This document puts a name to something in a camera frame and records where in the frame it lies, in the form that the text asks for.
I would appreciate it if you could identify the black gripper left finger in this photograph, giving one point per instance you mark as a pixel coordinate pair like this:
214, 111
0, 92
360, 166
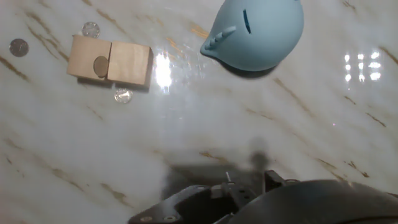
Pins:
241, 196

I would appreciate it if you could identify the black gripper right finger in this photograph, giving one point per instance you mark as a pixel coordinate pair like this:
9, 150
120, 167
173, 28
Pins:
273, 182

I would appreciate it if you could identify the light wooden block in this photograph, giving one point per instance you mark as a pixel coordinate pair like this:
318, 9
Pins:
84, 56
130, 62

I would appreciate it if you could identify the round metal coin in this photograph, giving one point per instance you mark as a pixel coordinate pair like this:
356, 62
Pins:
19, 47
101, 67
90, 29
123, 96

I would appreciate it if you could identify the light blue piggy bank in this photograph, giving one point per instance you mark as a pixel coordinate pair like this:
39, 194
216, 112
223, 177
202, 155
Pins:
264, 40

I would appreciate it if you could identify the white marble pattern mat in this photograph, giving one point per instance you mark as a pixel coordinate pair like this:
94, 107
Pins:
93, 140

